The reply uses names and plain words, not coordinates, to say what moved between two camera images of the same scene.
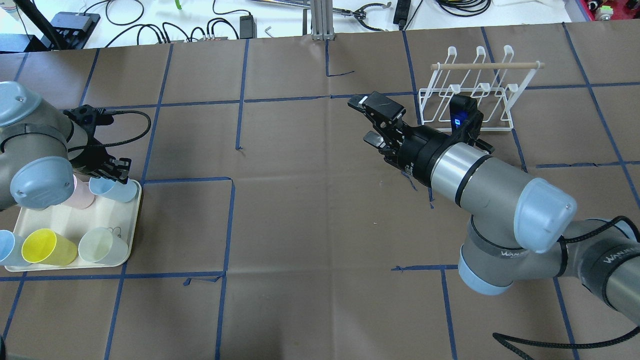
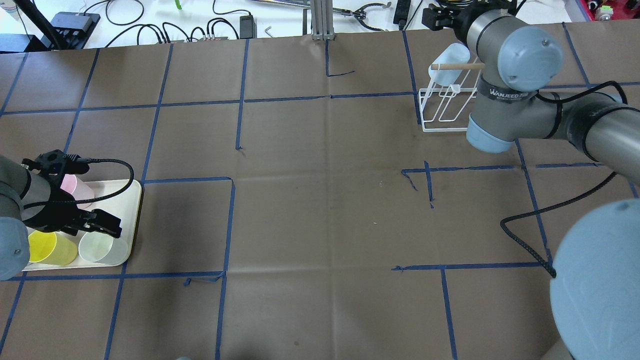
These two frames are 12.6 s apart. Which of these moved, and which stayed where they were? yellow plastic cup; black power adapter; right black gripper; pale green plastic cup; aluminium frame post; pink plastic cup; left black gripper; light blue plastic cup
Moved: light blue plastic cup; right black gripper; left black gripper
Stayed: yellow plastic cup; pink plastic cup; black power adapter; pale green plastic cup; aluminium frame post
